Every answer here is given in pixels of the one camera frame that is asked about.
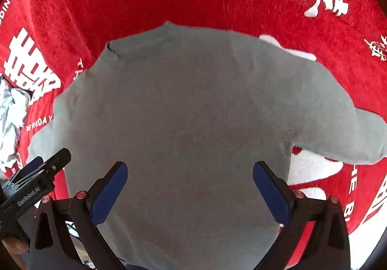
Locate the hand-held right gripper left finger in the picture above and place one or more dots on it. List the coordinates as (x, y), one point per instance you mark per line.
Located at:
(110, 191)

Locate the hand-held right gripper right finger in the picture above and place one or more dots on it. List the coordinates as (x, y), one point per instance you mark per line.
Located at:
(270, 194)

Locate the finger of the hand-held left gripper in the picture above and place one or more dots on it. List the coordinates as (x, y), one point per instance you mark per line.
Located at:
(30, 165)
(59, 159)

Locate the grey sweater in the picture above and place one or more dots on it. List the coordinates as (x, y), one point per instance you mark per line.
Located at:
(181, 106)

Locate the person's left hand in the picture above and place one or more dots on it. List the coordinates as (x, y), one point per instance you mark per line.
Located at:
(13, 247)

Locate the pale printed garment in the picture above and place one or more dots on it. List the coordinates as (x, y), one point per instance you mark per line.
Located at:
(12, 112)

